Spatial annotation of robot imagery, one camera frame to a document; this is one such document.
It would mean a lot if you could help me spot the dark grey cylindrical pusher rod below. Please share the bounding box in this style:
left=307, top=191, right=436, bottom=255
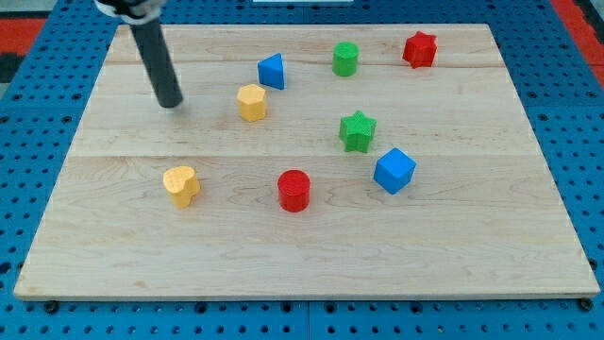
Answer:
left=130, top=19, right=183, bottom=109

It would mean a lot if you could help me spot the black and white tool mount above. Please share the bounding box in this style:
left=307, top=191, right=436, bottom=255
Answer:
left=93, top=0, right=166, bottom=25

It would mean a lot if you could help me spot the yellow hexagon block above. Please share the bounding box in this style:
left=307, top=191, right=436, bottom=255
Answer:
left=237, top=84, right=267, bottom=122

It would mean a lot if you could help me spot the blue triangle block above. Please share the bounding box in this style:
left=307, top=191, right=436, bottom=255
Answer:
left=257, top=53, right=285, bottom=90

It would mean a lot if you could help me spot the yellow heart block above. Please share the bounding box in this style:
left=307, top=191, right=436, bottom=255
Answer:
left=162, top=165, right=201, bottom=209

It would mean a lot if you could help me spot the red cylinder block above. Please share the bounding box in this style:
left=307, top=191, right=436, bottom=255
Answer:
left=277, top=169, right=310, bottom=213

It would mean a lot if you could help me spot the green cylinder block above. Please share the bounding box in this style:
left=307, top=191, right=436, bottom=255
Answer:
left=332, top=42, right=360, bottom=77

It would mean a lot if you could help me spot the light wooden board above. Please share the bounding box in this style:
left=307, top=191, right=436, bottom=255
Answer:
left=14, top=24, right=600, bottom=301

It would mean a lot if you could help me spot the green star block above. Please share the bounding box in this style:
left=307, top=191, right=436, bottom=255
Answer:
left=339, top=110, right=377, bottom=153

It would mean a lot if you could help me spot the blue cube block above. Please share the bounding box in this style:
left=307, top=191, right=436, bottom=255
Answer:
left=373, top=147, right=416, bottom=195

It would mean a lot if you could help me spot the red star block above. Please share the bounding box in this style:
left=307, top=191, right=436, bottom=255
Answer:
left=402, top=31, right=438, bottom=68

